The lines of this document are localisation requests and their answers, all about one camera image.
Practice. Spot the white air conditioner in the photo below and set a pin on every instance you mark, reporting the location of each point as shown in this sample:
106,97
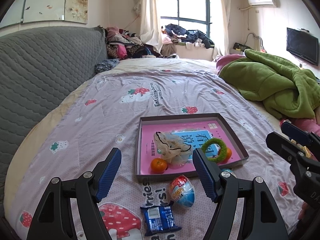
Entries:
262,1

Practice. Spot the person's right hand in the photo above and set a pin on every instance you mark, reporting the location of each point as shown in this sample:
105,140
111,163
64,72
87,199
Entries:
304,210

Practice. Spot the red toy egg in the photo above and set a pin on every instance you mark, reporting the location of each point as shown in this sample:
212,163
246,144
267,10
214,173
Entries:
228,172

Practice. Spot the pink children's book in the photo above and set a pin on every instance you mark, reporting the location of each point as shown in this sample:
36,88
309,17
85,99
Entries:
150,140

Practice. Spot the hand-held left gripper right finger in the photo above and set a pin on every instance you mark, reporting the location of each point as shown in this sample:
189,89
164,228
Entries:
205,176

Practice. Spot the cream scrunchie with black trim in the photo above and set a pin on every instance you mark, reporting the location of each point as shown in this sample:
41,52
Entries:
172,152

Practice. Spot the pink pillow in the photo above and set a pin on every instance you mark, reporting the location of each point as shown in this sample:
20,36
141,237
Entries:
225,60

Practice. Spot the orange mandarin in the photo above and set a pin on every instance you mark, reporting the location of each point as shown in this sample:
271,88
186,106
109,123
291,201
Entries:
228,153
158,165

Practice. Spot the dark framed window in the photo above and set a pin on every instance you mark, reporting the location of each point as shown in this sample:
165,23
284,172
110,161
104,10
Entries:
182,5

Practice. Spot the dark floral cloth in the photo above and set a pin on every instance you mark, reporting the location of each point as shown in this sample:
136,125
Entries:
106,66

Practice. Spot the strawberry printed bed sheet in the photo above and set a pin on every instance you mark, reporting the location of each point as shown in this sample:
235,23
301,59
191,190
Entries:
100,110

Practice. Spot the blue snack packet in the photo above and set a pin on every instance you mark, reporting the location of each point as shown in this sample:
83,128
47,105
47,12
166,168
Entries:
160,220

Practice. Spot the floral wall picture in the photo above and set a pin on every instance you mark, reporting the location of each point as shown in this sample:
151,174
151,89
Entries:
50,2

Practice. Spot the pink cloth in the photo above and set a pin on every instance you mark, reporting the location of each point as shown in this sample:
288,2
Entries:
305,125

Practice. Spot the cream curtain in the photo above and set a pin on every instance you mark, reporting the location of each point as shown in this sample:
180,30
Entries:
222,20
150,12

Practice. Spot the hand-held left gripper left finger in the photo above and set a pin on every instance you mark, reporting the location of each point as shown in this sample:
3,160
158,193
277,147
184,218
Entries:
108,177

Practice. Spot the pile of mixed clothes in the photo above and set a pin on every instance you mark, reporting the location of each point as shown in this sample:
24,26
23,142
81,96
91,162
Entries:
125,45

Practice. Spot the green fleece blanket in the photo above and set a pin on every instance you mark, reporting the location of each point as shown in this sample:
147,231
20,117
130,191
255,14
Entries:
270,80

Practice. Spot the blue toy egg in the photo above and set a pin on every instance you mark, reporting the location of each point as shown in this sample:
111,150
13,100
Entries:
182,192

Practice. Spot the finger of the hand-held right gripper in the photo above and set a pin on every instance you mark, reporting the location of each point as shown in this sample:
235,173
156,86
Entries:
282,145
296,132

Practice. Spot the pile of dark clothes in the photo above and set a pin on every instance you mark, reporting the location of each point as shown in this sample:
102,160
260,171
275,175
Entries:
190,36

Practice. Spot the grey cardboard box tray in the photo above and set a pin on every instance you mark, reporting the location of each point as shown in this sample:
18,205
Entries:
155,177

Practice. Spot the grey quilted headboard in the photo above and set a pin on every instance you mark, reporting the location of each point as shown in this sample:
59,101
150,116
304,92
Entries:
37,80

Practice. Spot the black television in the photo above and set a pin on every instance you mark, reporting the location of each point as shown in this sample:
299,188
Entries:
302,45

